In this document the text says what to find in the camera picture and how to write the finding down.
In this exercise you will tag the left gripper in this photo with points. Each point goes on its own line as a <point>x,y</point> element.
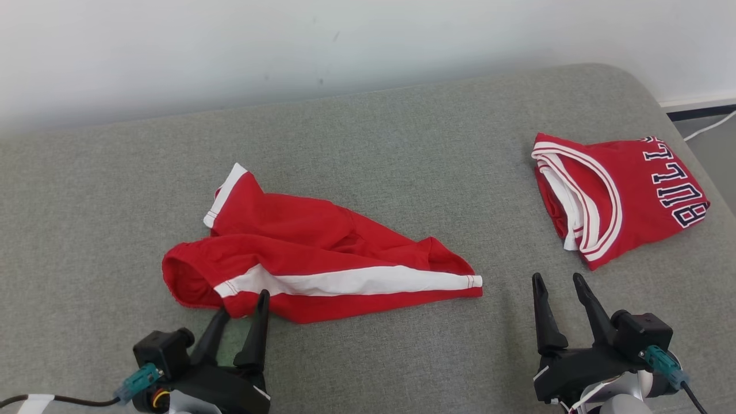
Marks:
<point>230,391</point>

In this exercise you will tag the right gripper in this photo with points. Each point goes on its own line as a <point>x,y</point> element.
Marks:
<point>575,371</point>

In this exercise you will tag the red Bulls 23 shorts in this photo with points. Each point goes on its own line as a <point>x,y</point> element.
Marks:
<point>299,241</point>

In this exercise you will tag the red Bulls basketball jersey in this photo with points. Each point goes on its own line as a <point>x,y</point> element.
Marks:
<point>627,195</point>

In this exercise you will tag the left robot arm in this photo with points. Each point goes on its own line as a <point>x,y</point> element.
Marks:
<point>184,405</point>

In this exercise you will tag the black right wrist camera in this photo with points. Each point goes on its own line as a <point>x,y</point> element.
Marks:
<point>644,333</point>

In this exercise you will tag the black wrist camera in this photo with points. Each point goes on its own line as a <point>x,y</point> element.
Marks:
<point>644,333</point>
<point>161,351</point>

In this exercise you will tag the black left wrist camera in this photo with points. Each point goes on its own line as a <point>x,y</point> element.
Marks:
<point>161,351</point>

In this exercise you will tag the black wall baseboard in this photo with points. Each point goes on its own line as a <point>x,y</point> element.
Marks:
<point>701,110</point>

